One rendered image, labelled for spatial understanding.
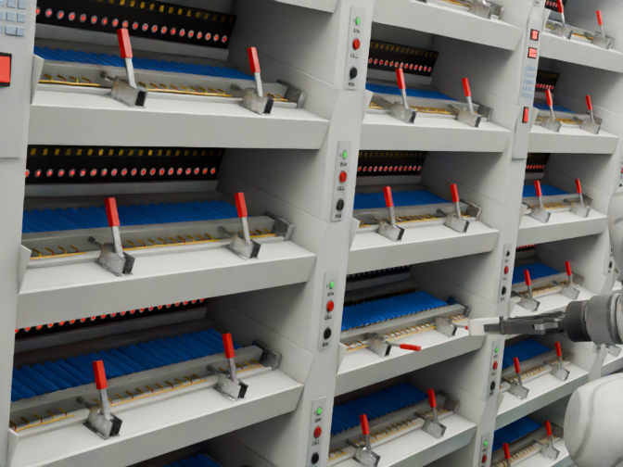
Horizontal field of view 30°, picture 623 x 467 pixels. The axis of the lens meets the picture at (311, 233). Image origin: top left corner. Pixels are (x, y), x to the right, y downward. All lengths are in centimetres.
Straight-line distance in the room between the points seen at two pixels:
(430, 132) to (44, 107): 93
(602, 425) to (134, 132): 67
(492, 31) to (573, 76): 85
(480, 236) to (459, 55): 39
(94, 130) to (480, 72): 121
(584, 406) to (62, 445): 64
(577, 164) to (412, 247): 109
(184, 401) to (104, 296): 27
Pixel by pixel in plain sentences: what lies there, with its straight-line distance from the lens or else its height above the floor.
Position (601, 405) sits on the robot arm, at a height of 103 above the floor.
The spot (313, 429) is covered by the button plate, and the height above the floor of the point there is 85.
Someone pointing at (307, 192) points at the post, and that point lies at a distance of 176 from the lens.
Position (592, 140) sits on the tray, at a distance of 284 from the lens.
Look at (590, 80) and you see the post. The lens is 305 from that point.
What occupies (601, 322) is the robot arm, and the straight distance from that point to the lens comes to 210.
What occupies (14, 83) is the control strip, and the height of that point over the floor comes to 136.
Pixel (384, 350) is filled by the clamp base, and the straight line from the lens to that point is 202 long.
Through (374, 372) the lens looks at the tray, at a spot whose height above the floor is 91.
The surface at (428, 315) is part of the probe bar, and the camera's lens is 225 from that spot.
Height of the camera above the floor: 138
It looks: 7 degrees down
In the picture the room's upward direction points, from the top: 6 degrees clockwise
